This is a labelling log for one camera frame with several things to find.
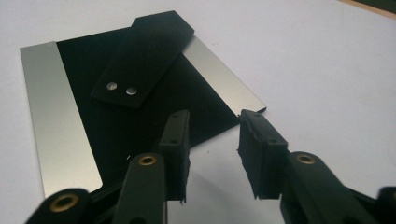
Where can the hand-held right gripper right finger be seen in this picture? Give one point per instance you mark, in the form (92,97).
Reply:
(264,161)

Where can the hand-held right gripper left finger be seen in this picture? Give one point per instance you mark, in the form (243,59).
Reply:
(176,155)

